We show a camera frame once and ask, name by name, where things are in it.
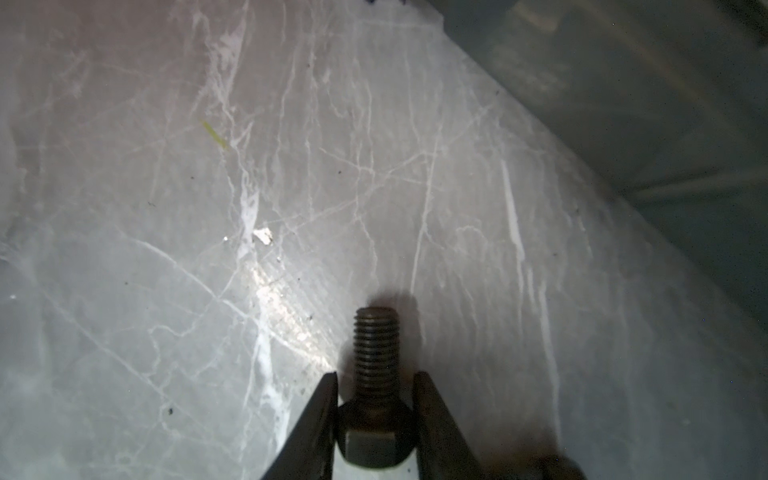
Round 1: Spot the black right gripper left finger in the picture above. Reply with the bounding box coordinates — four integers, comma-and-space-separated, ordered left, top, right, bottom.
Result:
262, 372, 339, 480

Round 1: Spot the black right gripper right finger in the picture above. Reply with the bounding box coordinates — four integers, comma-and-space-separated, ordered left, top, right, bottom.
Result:
412, 371, 485, 480

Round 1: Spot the black hex bolt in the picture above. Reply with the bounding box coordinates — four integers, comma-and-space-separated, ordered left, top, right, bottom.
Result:
336, 306, 416, 469

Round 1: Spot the grey plastic organizer box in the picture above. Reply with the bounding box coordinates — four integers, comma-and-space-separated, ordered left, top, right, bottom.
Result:
435, 1, 767, 324

